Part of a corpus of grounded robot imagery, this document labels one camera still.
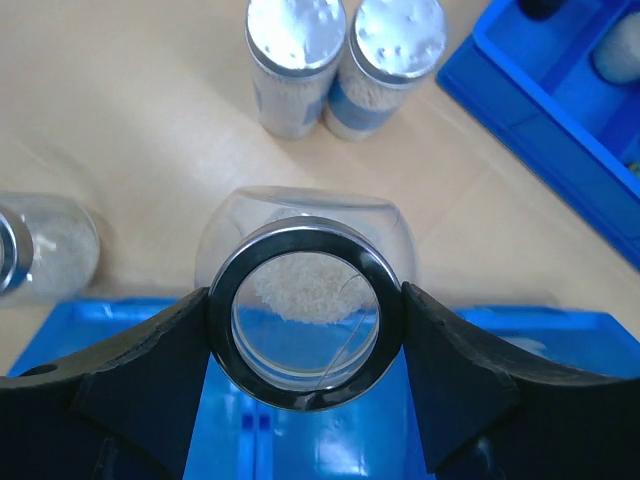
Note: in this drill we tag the blue three-compartment bin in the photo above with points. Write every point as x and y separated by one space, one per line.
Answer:
374 437

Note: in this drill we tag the gold black spray bottle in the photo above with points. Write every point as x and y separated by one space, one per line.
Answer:
540 10

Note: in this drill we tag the black cap salt grinder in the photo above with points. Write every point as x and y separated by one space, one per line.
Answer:
616 56

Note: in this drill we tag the foil lid jar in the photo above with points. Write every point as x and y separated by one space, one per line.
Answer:
295 46
391 49

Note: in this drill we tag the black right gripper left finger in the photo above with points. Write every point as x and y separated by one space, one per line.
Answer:
123 408

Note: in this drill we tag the round glass jar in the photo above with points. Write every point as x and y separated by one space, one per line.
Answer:
304 285
50 248

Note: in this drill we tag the blue rectangular divided tray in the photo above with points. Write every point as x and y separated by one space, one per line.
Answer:
532 85

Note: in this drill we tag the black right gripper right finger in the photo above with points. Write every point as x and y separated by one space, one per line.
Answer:
487 409

